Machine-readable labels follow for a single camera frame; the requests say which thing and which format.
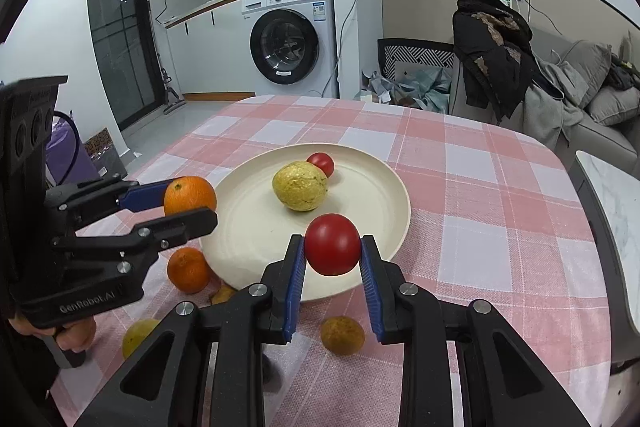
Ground teal cloth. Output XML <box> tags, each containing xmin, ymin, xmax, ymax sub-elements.
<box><xmin>367</xmin><ymin>67</ymin><xmax>453</xmax><ymax>110</ymax></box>

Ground dark clothes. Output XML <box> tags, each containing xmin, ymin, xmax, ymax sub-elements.
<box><xmin>607</xmin><ymin>57</ymin><xmax>640</xmax><ymax>90</ymax></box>

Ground white washing machine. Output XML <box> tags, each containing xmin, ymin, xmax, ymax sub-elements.
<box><xmin>241</xmin><ymin>0</ymin><xmax>338</xmax><ymax>98</ymax></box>

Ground pink checked tablecloth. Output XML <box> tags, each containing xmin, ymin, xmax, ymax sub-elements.
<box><xmin>50</xmin><ymin>94</ymin><xmax>613</xmax><ymax>427</ymax></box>

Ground black patterned storage basket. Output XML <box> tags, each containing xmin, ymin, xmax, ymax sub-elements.
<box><xmin>377</xmin><ymin>38</ymin><xmax>457</xmax><ymax>108</ymax></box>

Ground orange tangerine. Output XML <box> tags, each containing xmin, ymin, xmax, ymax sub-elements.
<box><xmin>163</xmin><ymin>176</ymin><xmax>218</xmax><ymax>218</ymax></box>
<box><xmin>167</xmin><ymin>248</ymin><xmax>211</xmax><ymax>295</ymax></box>

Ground grey sofa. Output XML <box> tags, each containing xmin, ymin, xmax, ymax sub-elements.
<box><xmin>450</xmin><ymin>24</ymin><xmax>640</xmax><ymax>168</ymax></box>

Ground patterned cardboard box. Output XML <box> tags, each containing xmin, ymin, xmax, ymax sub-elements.
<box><xmin>82</xmin><ymin>127</ymin><xmax>128</xmax><ymax>180</ymax></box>

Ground small red tomato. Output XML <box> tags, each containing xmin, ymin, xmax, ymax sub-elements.
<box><xmin>306</xmin><ymin>152</ymin><xmax>335</xmax><ymax>180</ymax></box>

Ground black jacket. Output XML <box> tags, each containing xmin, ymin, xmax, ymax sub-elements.
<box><xmin>452</xmin><ymin>0</ymin><xmax>535</xmax><ymax>122</ymax></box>

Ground large grey cushion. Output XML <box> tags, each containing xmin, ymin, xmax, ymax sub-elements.
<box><xmin>557</xmin><ymin>39</ymin><xmax>612</xmax><ymax>108</ymax></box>

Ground brown longan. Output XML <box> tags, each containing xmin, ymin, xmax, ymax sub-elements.
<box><xmin>209</xmin><ymin>284</ymin><xmax>238</xmax><ymax>306</ymax></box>
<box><xmin>320</xmin><ymin>316</ymin><xmax>365</xmax><ymax>356</ymax></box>

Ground dark glass door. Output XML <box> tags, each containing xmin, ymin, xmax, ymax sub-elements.
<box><xmin>86</xmin><ymin>0</ymin><xmax>163</xmax><ymax>132</ymax></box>

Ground cream round plate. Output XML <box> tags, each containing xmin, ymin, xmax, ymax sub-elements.
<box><xmin>199</xmin><ymin>143</ymin><xmax>412</xmax><ymax>303</ymax></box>

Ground black cable loop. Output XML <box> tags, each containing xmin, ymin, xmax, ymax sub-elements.
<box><xmin>54</xmin><ymin>110</ymin><xmax>83</xmax><ymax>182</ymax></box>

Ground stick vacuum cleaner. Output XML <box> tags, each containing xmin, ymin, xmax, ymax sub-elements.
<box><xmin>147</xmin><ymin>0</ymin><xmax>187</xmax><ymax>115</ymax></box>

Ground marble side table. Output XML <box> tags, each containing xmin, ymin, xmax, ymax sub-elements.
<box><xmin>570</xmin><ymin>150</ymin><xmax>640</xmax><ymax>373</ymax></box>

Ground white kitchen base cabinet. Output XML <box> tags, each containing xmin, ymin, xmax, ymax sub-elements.
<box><xmin>165</xmin><ymin>0</ymin><xmax>261</xmax><ymax>95</ymax></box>

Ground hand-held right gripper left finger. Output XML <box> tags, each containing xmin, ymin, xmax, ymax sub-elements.
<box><xmin>74</xmin><ymin>234</ymin><xmax>307</xmax><ymax>427</ymax></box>

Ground smooth yellow passion fruit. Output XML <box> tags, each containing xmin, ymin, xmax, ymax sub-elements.
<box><xmin>122</xmin><ymin>318</ymin><xmax>162</xmax><ymax>359</ymax></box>

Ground purple bag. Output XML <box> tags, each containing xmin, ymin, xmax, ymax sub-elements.
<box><xmin>46</xmin><ymin>111</ymin><xmax>101</xmax><ymax>185</ymax></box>

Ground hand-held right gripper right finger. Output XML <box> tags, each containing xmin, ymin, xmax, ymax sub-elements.
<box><xmin>360</xmin><ymin>234</ymin><xmax>591</xmax><ymax>427</ymax></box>

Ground person's left hand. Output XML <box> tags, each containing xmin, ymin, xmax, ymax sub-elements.
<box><xmin>10</xmin><ymin>314</ymin><xmax>97</xmax><ymax>354</ymax></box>

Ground flat grey cushion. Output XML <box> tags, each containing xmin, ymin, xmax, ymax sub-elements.
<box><xmin>585</xmin><ymin>84</ymin><xmax>640</xmax><ymax>126</ymax></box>

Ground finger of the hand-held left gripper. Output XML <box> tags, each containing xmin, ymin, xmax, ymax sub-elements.
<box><xmin>45</xmin><ymin>174</ymin><xmax>173</xmax><ymax>234</ymax></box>
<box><xmin>51</xmin><ymin>208</ymin><xmax>219</xmax><ymax>281</ymax></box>

